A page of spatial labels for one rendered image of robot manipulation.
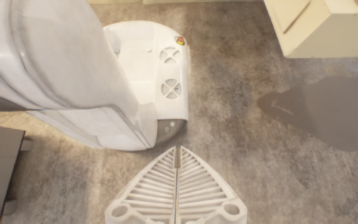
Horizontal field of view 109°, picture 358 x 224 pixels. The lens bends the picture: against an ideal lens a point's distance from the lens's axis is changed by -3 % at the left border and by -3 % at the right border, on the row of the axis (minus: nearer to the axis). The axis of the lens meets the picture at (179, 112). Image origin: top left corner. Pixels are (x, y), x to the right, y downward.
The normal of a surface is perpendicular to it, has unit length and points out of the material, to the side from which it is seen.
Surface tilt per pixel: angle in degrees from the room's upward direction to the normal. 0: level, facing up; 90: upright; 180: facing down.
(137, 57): 0
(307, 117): 0
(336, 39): 90
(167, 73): 38
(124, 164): 0
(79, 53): 90
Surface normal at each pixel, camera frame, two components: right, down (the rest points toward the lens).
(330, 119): -0.02, -0.31
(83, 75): 1.00, -0.03
